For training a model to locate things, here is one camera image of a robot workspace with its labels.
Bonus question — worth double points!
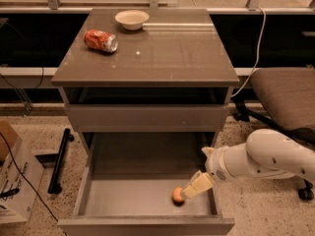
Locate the closed grey top drawer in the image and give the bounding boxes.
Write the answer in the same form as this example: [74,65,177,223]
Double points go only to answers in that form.
[65,104,228,132]

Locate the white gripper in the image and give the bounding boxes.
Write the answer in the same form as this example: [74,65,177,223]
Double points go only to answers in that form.
[180,147,234,200]

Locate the black floor cable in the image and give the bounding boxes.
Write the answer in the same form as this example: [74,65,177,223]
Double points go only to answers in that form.
[0,132,68,236]

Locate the open grey middle drawer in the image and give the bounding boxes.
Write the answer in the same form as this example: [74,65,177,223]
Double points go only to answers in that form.
[58,133,234,236]

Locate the black bar on floor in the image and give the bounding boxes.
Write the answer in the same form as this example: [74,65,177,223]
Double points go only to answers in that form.
[47,128,74,194]

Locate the orange fruit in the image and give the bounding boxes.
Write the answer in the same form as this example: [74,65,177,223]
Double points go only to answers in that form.
[172,187,184,204]

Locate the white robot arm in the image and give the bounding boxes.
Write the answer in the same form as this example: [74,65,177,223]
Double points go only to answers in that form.
[179,129,315,200]

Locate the white cardboard box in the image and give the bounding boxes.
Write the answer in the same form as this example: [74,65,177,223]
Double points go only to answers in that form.
[0,138,43,224]

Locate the white paper bowl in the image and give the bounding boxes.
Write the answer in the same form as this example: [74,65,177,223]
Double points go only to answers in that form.
[115,10,150,30]

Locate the crushed orange soda can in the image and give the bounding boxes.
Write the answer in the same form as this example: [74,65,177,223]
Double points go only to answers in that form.
[84,29,118,53]

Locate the grey office chair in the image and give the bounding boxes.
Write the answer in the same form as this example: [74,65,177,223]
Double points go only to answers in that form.
[232,68,315,200]

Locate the grey drawer cabinet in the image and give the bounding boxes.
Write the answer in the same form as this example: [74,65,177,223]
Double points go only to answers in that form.
[50,8,240,182]

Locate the brown cardboard box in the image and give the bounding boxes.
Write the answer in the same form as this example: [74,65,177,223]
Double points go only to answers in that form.
[0,121,18,162]

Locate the white cable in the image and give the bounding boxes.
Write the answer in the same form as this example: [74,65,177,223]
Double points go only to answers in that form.
[230,7,267,99]

